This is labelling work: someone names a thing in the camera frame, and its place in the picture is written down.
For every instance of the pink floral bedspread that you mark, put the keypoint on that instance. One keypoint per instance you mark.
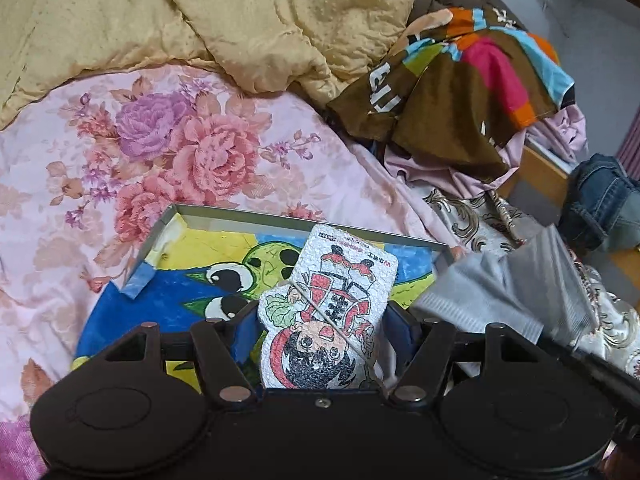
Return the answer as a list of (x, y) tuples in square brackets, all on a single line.
[(175, 150)]

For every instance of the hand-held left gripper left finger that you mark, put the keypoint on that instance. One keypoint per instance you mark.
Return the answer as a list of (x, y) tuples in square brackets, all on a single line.
[(245, 332)]

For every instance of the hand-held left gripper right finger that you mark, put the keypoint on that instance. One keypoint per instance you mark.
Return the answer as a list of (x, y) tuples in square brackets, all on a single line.
[(400, 331)]

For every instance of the pale pink garment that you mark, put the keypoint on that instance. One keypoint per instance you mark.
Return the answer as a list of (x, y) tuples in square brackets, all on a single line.
[(435, 170)]

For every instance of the grey pleated face mask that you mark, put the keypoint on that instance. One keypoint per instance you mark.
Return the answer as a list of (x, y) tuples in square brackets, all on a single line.
[(500, 285)]

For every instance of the pink curtain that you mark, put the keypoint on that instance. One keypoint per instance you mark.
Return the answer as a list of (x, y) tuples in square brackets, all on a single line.
[(631, 150)]

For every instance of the wooden bed rail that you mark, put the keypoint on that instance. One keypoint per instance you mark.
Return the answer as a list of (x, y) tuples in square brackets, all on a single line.
[(537, 170)]

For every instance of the cartoon print compressed towel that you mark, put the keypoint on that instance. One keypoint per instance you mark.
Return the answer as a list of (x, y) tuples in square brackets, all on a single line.
[(330, 310)]

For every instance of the ornate patterned quilt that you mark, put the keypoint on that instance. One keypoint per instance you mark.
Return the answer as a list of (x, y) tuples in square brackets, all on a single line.
[(470, 220)]

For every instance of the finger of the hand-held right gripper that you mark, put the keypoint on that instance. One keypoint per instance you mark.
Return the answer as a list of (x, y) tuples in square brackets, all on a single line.
[(605, 377)]

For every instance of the brown multicoloured cloth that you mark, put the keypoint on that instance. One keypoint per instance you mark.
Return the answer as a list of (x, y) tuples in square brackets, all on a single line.
[(450, 110)]

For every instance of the yellow blanket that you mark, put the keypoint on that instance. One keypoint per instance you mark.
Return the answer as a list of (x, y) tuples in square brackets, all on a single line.
[(150, 10)]

